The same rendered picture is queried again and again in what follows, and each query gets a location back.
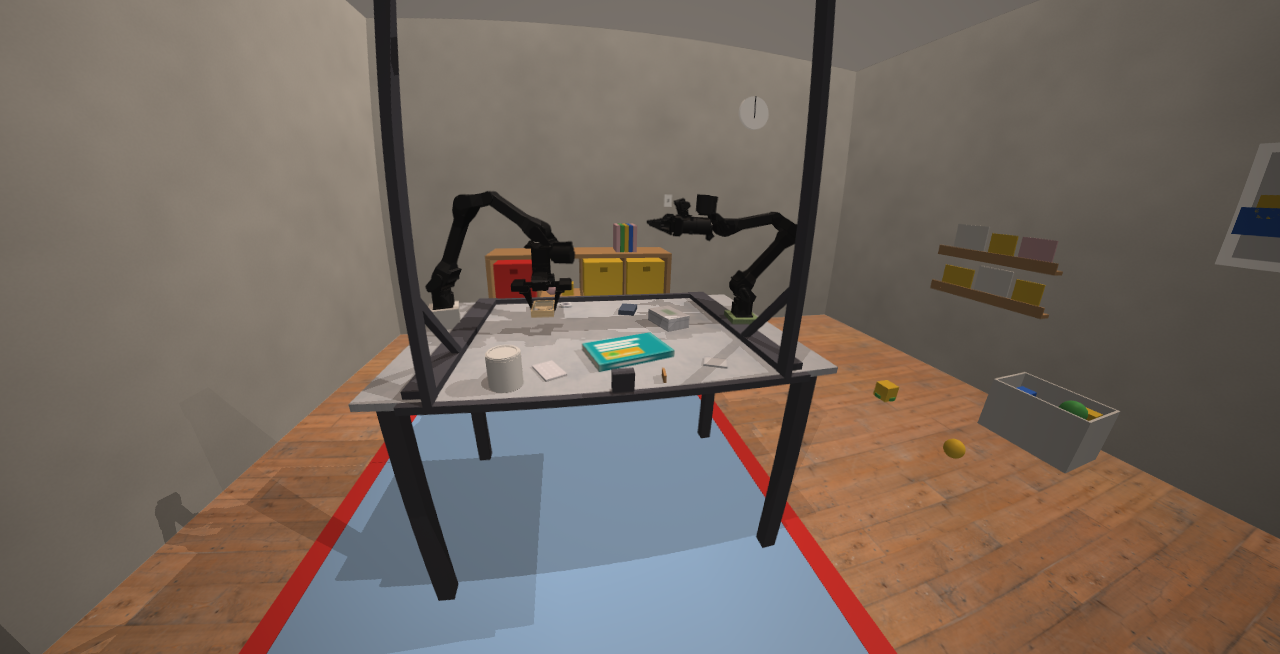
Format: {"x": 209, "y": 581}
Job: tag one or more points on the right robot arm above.
{"x": 741, "y": 284}

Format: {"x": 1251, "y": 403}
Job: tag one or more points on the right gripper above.
{"x": 670, "y": 225}

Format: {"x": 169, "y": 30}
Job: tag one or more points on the cream mug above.
{"x": 504, "y": 368}

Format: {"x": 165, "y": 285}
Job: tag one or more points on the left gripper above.
{"x": 523, "y": 287}

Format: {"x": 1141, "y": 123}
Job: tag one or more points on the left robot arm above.
{"x": 464, "y": 210}

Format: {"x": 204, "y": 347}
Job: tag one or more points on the light wooden box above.
{"x": 668, "y": 318}

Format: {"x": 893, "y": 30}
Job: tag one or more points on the wooden ball-in-hole puzzle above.
{"x": 542, "y": 308}

